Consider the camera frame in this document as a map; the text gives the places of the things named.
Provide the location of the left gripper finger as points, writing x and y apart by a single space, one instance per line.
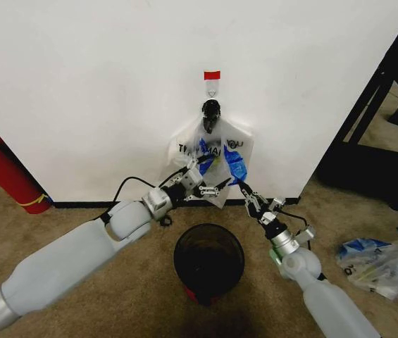
208 191
189 167

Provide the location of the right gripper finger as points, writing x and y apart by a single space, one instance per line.
260 202
247 195

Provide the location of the white printed plastic garbage bag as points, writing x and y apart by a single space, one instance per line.
184 149

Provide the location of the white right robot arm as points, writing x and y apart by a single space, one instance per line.
325 303

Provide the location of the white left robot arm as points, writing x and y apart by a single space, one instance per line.
61 257

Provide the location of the black bag clip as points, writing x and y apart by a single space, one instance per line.
211 111

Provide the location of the black round trash bin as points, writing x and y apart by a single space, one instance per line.
209 260

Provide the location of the red bin base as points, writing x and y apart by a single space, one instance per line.
214 300

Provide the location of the blue printed plastic bag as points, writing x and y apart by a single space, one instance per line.
360 246

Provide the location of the clear plastic bag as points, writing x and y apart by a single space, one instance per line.
385 271

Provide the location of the red fire extinguisher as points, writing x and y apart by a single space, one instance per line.
5 169

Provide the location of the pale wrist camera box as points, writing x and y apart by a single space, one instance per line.
278 203
191 179

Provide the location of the clear wall hook red tape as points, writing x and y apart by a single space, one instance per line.
212 82

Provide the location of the black shelf frame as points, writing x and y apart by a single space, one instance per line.
367 109

